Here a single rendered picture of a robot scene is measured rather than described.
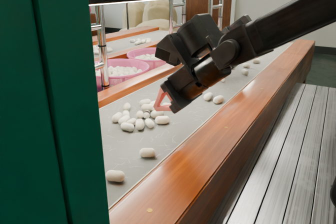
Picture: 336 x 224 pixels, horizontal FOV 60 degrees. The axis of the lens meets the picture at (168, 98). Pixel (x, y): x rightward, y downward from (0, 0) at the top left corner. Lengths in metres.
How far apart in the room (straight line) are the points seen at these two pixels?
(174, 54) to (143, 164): 0.23
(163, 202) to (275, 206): 0.26
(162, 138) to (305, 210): 0.33
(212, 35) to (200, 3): 5.23
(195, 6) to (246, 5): 0.97
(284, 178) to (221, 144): 0.18
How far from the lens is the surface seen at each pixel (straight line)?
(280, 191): 0.69
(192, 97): 0.60
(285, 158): 0.81
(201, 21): 0.56
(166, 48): 0.59
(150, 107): 0.82
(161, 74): 1.11
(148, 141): 0.68
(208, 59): 0.55
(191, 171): 0.54
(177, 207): 0.47
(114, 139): 0.70
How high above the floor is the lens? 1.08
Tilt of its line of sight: 22 degrees down
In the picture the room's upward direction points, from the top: straight up
